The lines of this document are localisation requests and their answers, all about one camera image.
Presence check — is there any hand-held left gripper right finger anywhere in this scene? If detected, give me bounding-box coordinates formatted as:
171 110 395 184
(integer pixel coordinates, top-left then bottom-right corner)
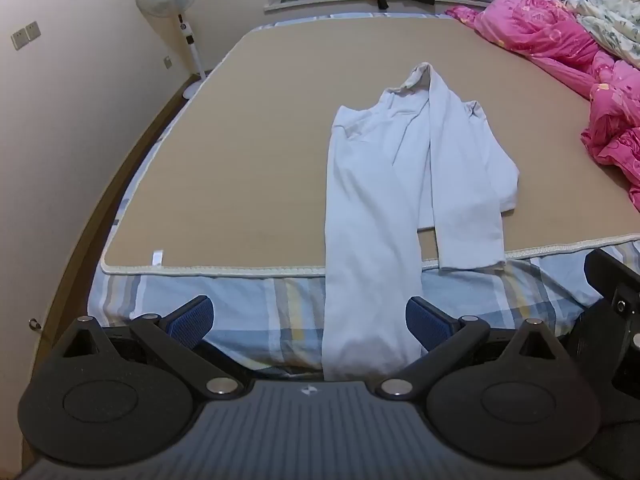
375 296 569 401

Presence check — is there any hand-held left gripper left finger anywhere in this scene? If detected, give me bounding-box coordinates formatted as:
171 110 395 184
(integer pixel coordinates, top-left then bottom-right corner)
61 295 246 401

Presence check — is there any white long-sleeve top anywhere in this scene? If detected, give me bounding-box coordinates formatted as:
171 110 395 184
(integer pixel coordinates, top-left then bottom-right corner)
321 61 521 382

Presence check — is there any plaid bed sheet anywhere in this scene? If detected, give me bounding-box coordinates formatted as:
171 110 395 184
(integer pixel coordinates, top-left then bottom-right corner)
87 10 640 381

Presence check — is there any beige bed mat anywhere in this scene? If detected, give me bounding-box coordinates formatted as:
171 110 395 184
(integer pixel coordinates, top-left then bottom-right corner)
100 12 640 277

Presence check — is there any pink floral quilt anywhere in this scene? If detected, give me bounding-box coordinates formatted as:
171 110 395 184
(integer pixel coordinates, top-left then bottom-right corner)
445 0 640 221

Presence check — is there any white floral quilt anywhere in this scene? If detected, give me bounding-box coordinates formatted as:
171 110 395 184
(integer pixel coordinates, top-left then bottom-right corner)
564 0 640 68

